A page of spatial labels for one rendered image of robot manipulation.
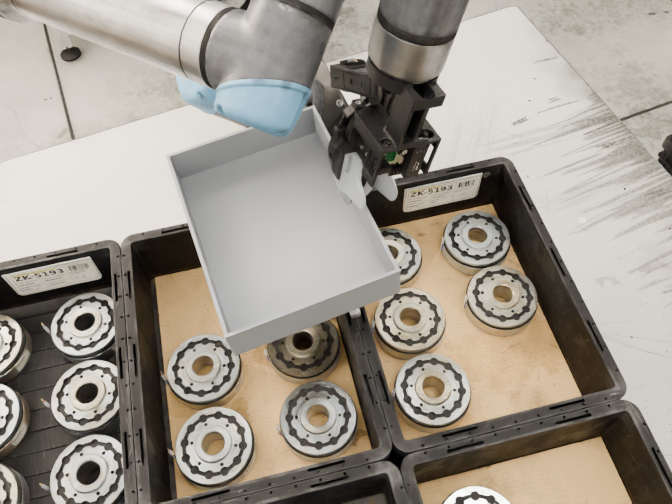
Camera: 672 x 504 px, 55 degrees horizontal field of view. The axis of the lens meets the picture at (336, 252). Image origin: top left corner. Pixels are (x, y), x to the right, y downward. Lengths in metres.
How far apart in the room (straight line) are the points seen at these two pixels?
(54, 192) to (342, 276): 0.79
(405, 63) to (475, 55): 0.95
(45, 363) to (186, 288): 0.23
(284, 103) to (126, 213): 0.79
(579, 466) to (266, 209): 0.52
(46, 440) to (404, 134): 0.65
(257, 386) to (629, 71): 2.10
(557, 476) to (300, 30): 0.64
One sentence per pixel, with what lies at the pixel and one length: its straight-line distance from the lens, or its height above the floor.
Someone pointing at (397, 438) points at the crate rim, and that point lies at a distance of 0.80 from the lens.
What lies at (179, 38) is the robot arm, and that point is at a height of 1.33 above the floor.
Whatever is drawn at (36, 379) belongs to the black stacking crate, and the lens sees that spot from 1.04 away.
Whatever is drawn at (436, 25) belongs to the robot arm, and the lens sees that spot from 0.58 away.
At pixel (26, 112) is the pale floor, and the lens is 2.70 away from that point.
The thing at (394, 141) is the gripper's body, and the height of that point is 1.22.
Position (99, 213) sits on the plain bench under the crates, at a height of 0.70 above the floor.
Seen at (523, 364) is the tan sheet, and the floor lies 0.83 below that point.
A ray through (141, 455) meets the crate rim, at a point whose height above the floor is 0.93.
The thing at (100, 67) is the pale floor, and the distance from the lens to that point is 2.76.
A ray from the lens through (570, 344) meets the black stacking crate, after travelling 0.96.
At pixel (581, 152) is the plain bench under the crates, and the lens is 1.39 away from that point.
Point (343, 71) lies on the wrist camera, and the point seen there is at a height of 1.22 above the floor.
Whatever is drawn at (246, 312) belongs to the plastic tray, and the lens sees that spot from 0.75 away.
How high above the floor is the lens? 1.69
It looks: 57 degrees down
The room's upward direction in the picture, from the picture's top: 3 degrees counter-clockwise
